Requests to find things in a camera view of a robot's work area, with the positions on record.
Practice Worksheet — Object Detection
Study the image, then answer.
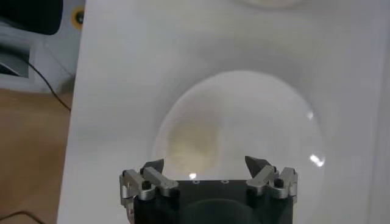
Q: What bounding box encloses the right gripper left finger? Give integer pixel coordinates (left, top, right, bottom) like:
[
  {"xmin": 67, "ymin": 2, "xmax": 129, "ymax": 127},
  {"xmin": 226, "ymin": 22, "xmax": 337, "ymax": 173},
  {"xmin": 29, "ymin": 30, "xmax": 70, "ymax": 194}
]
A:
[{"xmin": 119, "ymin": 158, "xmax": 180, "ymax": 214}]

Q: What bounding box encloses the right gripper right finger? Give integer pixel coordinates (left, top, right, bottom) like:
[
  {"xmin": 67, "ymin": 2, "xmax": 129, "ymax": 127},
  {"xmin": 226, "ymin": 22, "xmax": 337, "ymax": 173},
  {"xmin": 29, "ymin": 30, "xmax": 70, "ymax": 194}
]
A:
[{"xmin": 244, "ymin": 156, "xmax": 298, "ymax": 203}]

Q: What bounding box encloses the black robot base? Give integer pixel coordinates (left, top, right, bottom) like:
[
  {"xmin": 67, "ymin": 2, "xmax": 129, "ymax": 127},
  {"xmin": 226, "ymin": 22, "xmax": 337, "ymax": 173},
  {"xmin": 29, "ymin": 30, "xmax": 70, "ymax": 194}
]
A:
[{"xmin": 0, "ymin": 0, "xmax": 64, "ymax": 36}]

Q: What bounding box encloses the white round plate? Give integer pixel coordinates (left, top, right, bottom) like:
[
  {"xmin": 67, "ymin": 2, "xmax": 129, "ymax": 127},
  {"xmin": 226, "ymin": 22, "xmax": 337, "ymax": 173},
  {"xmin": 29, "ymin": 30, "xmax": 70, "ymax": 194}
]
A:
[{"xmin": 151, "ymin": 70, "xmax": 326, "ymax": 224}]

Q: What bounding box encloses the white steamed baozi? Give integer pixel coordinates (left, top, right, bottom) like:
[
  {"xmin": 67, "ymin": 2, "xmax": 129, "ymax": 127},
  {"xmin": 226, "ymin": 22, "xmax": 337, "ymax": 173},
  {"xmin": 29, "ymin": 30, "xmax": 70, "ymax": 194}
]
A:
[{"xmin": 166, "ymin": 123, "xmax": 220, "ymax": 176}]

